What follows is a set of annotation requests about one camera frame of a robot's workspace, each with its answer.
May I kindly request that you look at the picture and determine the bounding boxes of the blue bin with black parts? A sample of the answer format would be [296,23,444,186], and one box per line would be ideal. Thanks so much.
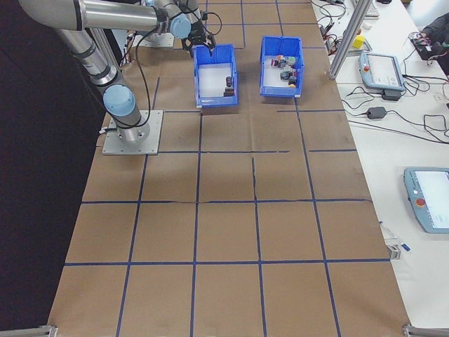
[194,44,240,108]

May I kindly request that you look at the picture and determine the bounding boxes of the blue plastic button bin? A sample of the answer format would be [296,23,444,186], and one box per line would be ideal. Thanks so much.
[259,35,304,99]

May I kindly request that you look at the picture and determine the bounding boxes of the white keyboard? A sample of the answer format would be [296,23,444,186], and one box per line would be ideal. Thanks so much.
[364,0,382,19]

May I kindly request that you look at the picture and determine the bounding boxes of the light blue teach pendant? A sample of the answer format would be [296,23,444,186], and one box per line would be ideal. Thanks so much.
[358,51,407,91]
[402,166,449,235]

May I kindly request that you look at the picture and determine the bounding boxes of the black power adapter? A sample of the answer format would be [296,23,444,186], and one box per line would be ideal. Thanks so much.
[381,88,403,103]
[366,106,388,120]

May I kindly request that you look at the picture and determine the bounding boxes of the white side table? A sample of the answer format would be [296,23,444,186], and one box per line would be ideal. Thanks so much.
[310,0,449,337]

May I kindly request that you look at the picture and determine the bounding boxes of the black electronics board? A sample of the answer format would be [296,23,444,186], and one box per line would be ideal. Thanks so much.
[410,32,446,61]

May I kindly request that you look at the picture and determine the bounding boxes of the seated person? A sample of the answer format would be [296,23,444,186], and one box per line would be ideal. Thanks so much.
[420,14,449,77]

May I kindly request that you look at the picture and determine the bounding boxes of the aluminium corner bar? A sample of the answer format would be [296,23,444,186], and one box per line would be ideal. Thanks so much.
[401,323,449,337]
[0,324,59,337]

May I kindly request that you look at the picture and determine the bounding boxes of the white square base plate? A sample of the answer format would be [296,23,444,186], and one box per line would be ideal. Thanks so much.
[142,33,175,48]
[101,110,165,156]

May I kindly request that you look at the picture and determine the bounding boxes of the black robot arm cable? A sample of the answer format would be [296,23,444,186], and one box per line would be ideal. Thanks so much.
[135,12,224,106]

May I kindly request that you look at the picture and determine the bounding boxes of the aluminium frame upright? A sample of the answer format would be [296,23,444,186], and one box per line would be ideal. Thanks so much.
[91,27,123,74]

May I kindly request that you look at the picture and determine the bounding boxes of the orange black cable connector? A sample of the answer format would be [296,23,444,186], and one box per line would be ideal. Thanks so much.
[325,37,343,56]
[316,19,335,37]

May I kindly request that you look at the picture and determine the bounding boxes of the aluminium profile post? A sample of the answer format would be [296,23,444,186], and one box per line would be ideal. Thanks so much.
[326,0,373,82]

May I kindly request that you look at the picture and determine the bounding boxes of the black frame cover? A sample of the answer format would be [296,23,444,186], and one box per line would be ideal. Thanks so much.
[0,0,122,331]

